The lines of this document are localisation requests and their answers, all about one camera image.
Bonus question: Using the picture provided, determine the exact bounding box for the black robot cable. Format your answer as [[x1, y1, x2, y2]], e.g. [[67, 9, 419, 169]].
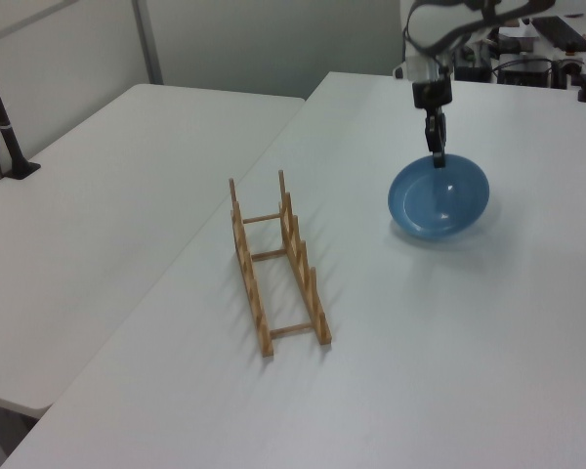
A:
[[402, 0, 536, 56]]

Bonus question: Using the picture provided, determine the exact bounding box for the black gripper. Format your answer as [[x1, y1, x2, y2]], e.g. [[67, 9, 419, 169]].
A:
[[411, 77, 454, 169]]

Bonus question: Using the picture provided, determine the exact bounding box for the blue round plate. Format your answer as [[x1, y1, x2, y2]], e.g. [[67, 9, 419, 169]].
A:
[[387, 153, 491, 241]]

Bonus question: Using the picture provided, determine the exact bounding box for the black electronics box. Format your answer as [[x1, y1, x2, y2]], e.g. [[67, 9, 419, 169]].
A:
[[496, 57, 554, 88]]

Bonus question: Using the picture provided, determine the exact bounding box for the wooden plate rack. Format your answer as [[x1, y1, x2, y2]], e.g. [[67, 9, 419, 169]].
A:
[[228, 168, 334, 359]]

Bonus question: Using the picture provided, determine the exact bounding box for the black keyboard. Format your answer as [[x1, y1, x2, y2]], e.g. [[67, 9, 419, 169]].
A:
[[530, 15, 586, 53]]

